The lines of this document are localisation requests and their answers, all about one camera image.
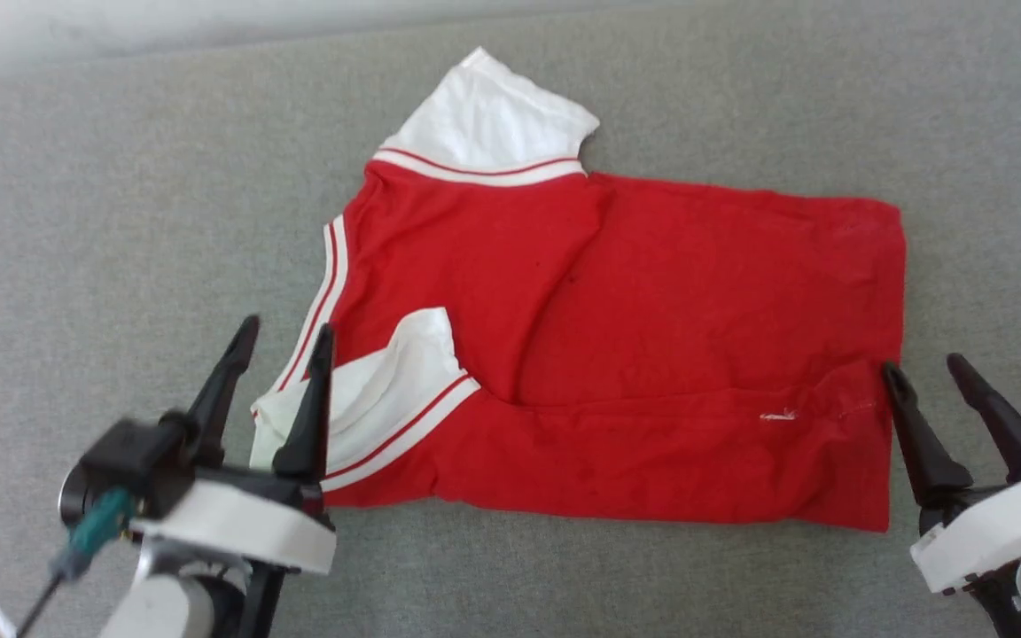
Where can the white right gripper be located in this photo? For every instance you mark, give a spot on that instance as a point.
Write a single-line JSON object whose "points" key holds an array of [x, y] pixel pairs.
{"points": [[998, 532]]}

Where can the red white basketball jersey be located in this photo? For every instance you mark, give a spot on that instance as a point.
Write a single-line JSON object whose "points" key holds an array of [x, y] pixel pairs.
{"points": [[697, 292]]}

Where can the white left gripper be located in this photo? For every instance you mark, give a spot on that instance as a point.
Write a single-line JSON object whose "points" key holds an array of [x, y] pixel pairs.
{"points": [[245, 527]]}

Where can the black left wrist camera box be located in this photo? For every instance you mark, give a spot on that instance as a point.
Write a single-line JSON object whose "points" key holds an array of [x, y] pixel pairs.
{"points": [[134, 456]]}

